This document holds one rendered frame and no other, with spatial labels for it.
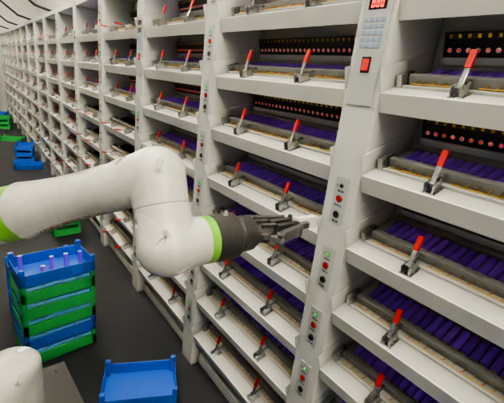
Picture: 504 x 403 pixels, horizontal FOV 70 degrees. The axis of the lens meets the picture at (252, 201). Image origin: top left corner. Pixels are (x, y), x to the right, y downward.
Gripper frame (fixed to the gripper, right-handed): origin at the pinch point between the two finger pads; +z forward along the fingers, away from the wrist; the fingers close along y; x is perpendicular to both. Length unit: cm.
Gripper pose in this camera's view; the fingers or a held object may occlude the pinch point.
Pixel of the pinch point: (304, 222)
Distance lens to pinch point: 85.8
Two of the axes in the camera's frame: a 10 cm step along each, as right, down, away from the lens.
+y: 5.9, 3.1, -7.4
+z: 8.0, -0.9, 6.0
